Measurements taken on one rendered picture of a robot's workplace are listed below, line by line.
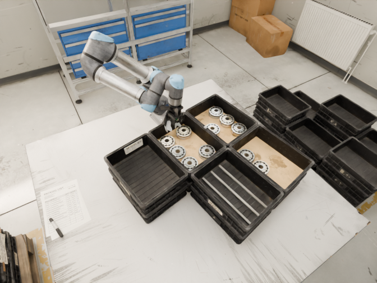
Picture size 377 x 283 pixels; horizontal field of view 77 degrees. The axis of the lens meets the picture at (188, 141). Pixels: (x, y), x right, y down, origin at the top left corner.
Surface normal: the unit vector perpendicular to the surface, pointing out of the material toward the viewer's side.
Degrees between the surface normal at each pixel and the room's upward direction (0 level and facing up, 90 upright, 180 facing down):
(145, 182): 0
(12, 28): 90
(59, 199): 0
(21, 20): 90
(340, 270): 0
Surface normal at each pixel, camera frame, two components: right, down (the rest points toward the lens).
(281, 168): 0.02, -0.65
